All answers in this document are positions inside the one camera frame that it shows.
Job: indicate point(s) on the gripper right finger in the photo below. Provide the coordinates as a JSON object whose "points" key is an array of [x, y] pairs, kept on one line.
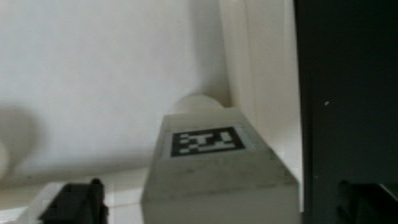
{"points": [[366, 203]]}

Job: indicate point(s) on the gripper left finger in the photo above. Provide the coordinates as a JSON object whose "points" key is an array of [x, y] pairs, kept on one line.
{"points": [[77, 207]]}

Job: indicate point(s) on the white leg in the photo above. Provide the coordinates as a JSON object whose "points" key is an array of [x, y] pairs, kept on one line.
{"points": [[219, 181]]}

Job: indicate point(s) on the white square tabletop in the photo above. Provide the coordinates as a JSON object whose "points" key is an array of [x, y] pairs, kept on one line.
{"points": [[103, 60]]}

